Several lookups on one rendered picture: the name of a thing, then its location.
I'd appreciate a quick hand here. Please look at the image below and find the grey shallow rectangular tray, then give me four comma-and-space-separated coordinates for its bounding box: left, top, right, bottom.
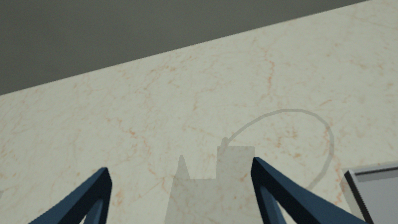
344, 163, 398, 224

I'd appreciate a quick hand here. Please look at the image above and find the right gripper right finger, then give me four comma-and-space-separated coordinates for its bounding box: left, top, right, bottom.
251, 157, 369, 224

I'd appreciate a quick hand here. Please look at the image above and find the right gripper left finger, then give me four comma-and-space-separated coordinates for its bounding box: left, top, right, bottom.
28, 167, 112, 224

